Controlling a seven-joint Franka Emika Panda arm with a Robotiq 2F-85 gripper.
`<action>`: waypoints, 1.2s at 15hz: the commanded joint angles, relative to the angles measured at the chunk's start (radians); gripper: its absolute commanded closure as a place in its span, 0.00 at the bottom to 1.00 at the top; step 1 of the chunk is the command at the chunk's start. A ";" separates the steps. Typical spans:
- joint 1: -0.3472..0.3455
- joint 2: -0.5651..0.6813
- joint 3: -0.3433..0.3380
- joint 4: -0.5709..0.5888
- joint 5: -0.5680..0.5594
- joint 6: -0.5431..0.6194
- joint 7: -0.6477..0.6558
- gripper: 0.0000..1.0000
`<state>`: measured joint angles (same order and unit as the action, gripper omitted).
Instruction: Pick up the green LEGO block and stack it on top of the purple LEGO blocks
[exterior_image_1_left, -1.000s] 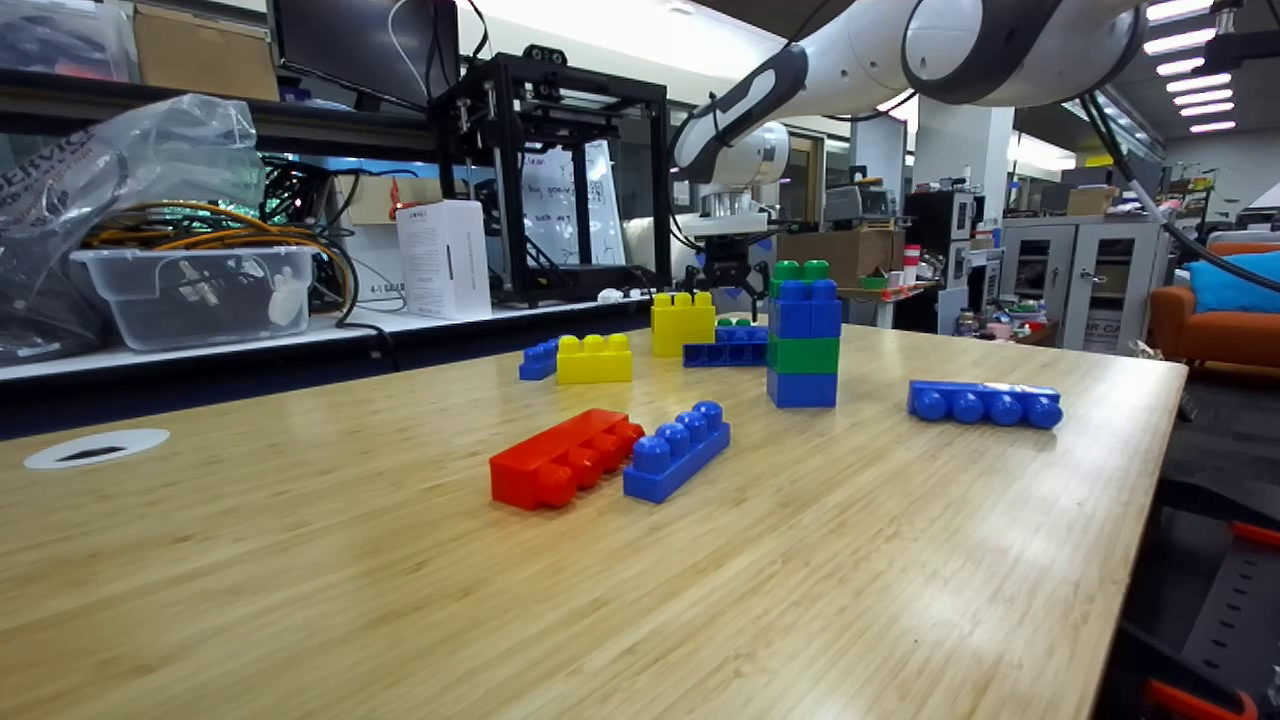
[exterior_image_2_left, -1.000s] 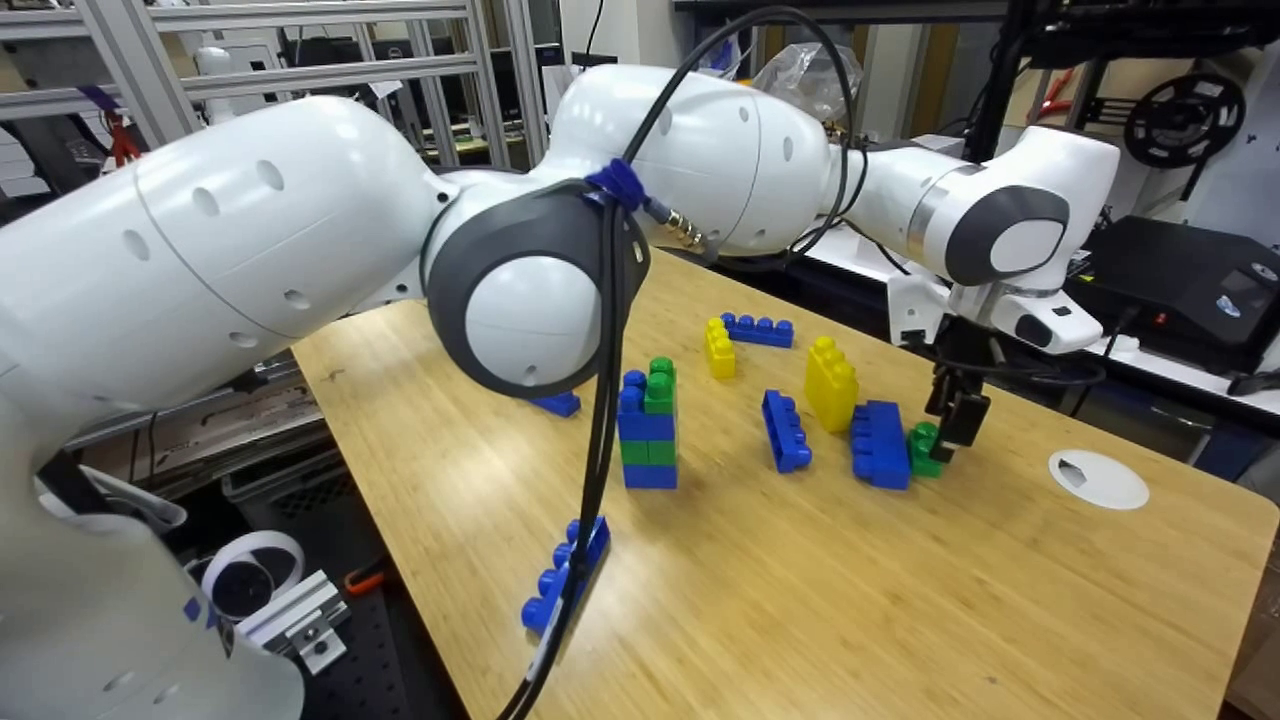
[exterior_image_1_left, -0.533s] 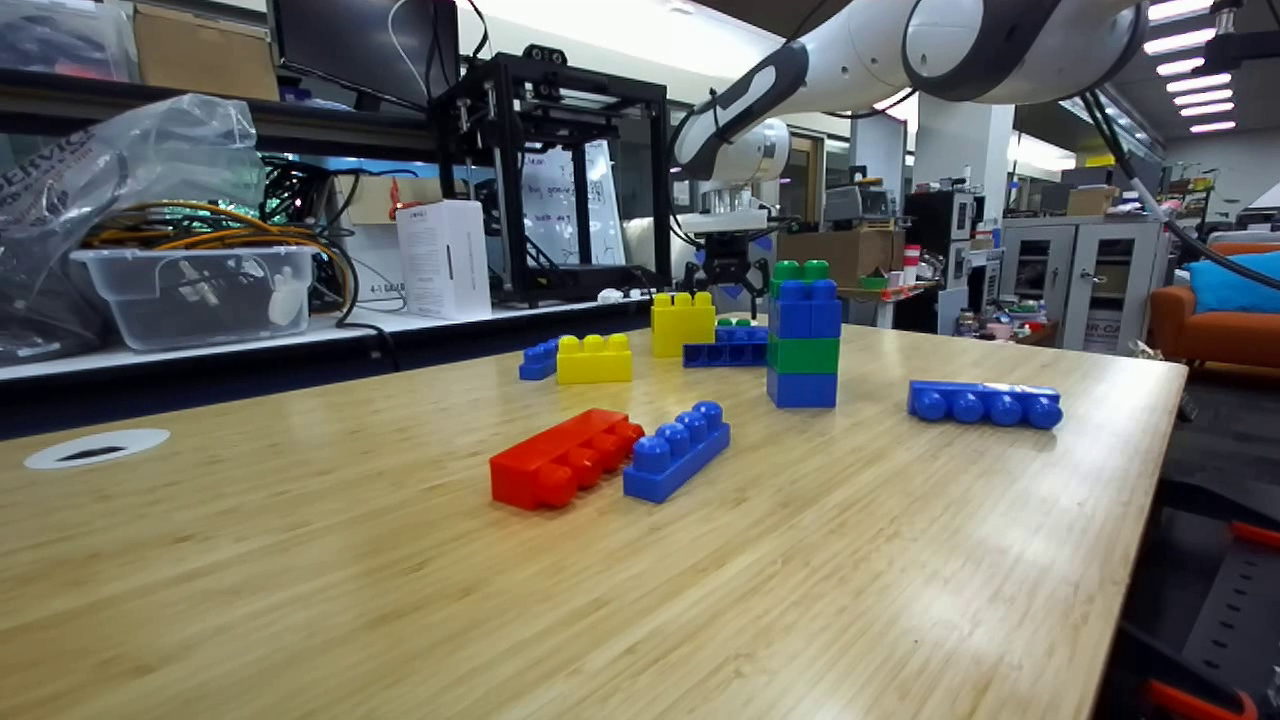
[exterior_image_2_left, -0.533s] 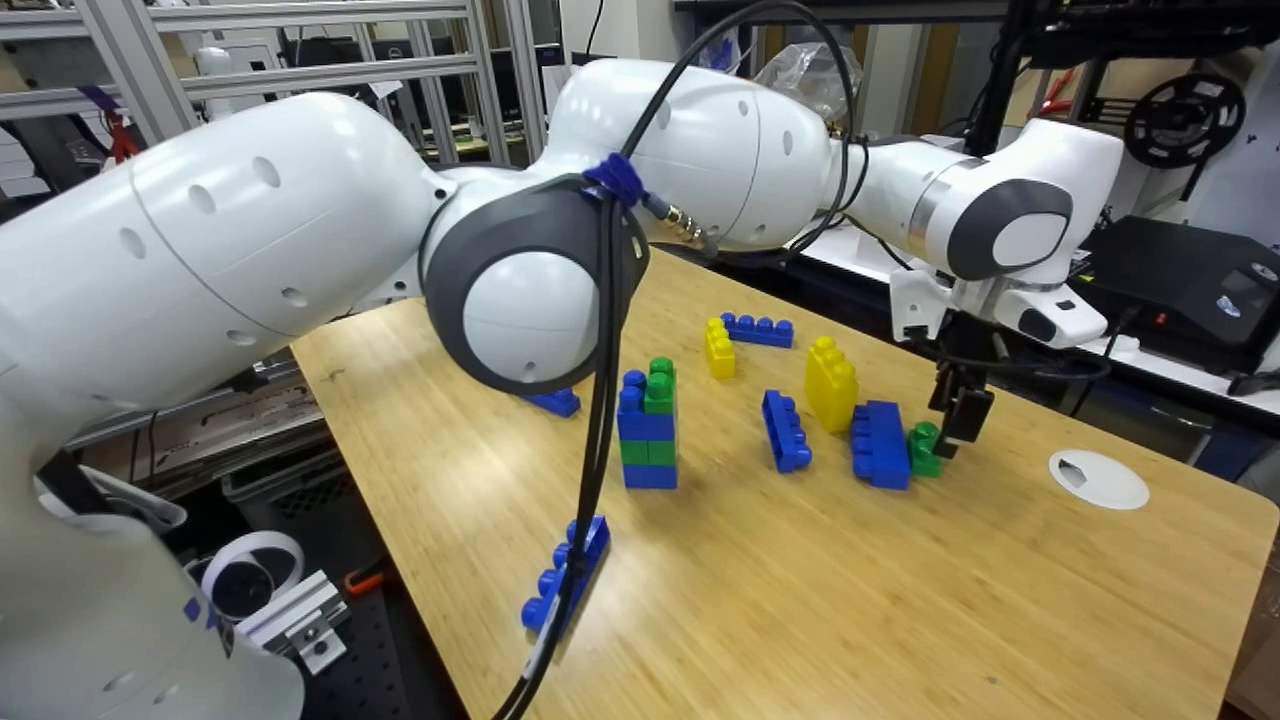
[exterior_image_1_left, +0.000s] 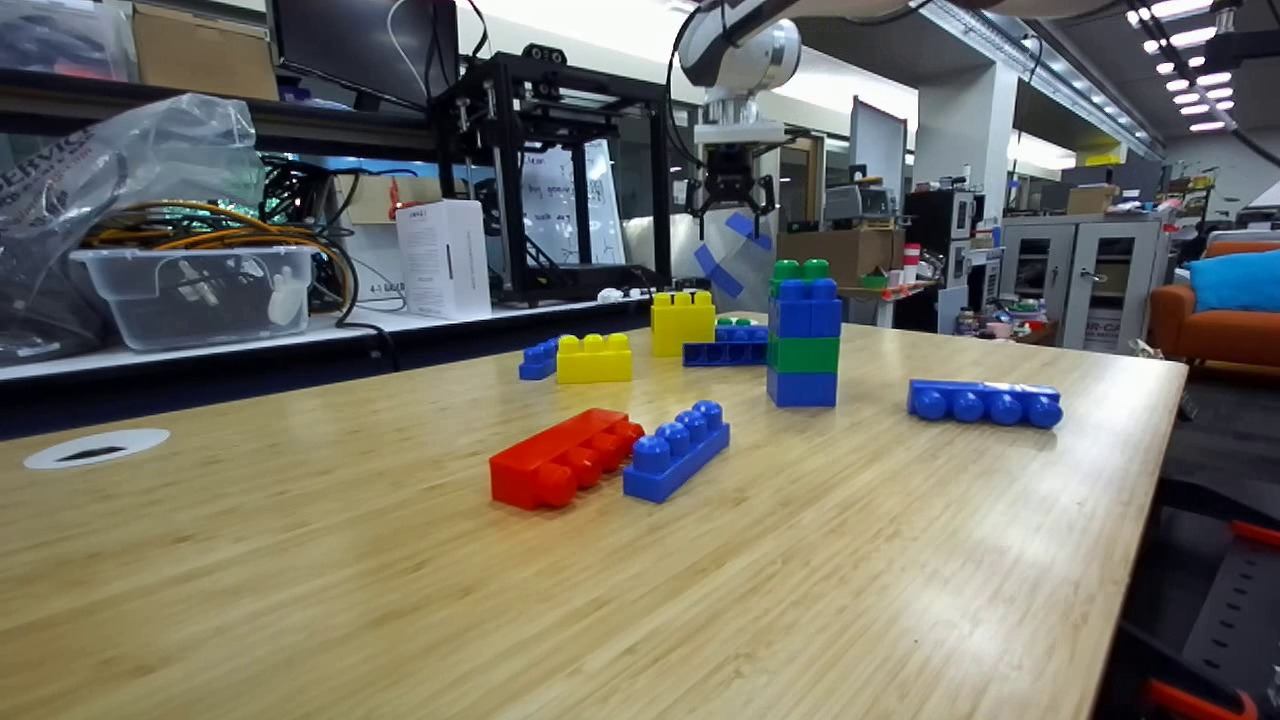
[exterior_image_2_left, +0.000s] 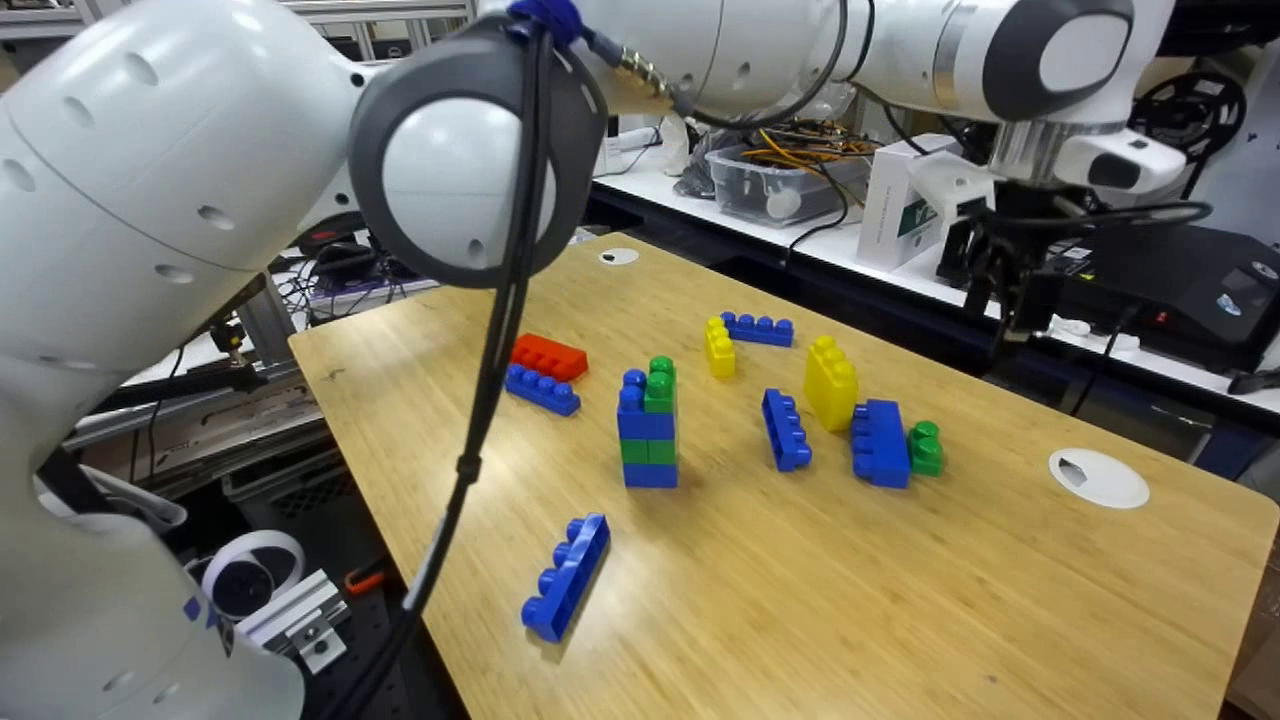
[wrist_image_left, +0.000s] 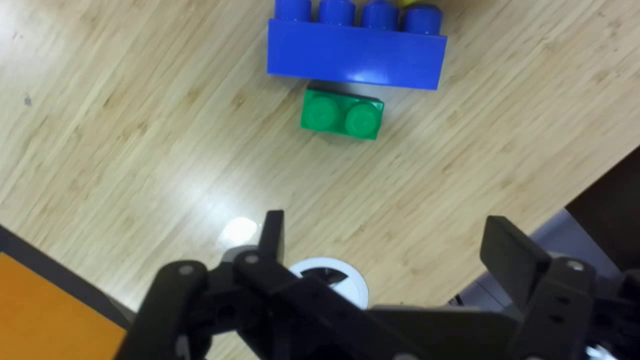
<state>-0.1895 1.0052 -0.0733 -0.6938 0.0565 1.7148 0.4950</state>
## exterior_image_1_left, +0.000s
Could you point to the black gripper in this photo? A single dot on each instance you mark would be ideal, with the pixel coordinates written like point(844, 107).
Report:
point(742, 165)

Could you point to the small green LEGO block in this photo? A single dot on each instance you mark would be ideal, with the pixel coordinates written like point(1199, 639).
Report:
point(800, 268)

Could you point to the blue four-stud LEGO block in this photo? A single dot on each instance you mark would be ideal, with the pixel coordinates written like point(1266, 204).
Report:
point(672, 463)
point(742, 331)
point(725, 353)
point(984, 407)

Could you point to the blue square LEGO block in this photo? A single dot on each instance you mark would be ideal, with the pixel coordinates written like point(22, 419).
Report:
point(800, 391)
point(807, 313)

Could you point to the yellow LEGO block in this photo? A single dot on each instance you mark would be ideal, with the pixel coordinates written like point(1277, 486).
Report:
point(593, 363)
point(683, 325)

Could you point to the green square LEGO block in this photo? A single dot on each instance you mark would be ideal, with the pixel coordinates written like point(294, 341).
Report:
point(807, 353)

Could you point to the small blue LEGO block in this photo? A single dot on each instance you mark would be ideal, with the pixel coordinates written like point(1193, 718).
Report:
point(536, 363)

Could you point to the red LEGO block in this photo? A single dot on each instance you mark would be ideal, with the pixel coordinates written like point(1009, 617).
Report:
point(563, 466)

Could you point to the white base with blue tape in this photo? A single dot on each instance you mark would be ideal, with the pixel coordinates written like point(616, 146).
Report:
point(666, 253)

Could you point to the brown cardboard box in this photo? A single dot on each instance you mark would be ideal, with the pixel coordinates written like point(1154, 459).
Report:
point(852, 253)
point(200, 53)

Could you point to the white upright panel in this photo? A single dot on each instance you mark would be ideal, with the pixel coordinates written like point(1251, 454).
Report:
point(883, 162)

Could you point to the black equipment rack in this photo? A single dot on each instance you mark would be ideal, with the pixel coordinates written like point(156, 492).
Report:
point(942, 226)

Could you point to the white rectangular box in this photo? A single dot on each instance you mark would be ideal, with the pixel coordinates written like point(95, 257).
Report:
point(440, 260)

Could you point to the grey metal cabinet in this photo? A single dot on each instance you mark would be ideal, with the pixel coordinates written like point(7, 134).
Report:
point(1083, 280)

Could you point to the long white side bench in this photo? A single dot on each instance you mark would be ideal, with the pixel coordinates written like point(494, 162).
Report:
point(401, 325)

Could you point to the black monitor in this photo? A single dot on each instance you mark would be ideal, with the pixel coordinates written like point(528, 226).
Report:
point(362, 44)

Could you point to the dark shelf board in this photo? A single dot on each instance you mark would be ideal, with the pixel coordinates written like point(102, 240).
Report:
point(333, 124)

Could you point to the orange sofa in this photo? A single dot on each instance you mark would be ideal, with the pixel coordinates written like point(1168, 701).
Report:
point(1200, 334)

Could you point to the blue cushion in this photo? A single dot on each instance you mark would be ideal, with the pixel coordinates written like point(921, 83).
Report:
point(1243, 280)

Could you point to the clear plastic bin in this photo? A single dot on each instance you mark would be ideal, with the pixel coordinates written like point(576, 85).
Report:
point(184, 300)

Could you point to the clear plastic bag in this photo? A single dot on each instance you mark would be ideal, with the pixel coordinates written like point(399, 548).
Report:
point(121, 162)

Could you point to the black chair with red trim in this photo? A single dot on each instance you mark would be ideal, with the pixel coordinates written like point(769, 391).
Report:
point(1243, 627)

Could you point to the white round table grommet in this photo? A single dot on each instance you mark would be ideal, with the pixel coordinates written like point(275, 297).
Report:
point(98, 448)

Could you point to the grey storage bin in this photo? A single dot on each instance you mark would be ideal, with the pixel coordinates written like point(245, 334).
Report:
point(60, 32)

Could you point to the black metal frame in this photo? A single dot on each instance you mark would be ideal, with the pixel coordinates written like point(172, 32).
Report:
point(506, 185)

